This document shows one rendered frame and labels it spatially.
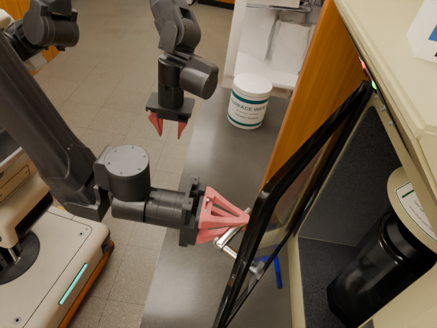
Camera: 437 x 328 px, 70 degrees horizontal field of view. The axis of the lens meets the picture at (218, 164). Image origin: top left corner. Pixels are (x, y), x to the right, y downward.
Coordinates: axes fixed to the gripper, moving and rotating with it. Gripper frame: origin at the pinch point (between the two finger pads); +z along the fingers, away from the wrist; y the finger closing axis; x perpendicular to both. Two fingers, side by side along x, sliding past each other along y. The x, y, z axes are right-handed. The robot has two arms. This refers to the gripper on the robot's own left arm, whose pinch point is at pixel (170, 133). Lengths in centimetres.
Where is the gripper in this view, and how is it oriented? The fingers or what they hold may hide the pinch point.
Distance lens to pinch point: 78.4
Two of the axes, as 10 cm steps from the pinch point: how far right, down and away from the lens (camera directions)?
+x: 1.0, -6.8, 7.3
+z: -1.3, 7.2, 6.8
